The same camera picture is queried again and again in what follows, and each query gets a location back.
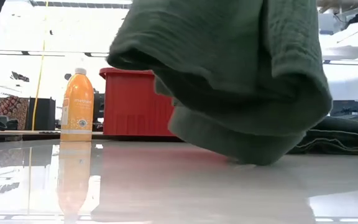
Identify dark green shirt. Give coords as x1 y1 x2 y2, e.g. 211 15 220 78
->
106 0 334 166

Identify blue denim jeans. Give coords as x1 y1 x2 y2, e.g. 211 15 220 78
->
287 113 358 156

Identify red plastic bin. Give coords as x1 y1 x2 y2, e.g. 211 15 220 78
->
99 67 180 137

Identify orange spray bottle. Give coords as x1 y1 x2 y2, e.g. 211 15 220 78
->
60 67 95 142

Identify black square box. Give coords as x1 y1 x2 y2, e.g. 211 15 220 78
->
26 97 57 131

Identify red patterned cloth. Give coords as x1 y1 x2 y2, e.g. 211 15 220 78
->
0 95 30 130

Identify black computer monitor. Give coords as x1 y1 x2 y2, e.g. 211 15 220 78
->
330 99 358 116

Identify yellow hanging cable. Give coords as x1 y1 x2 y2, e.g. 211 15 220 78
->
30 0 49 131

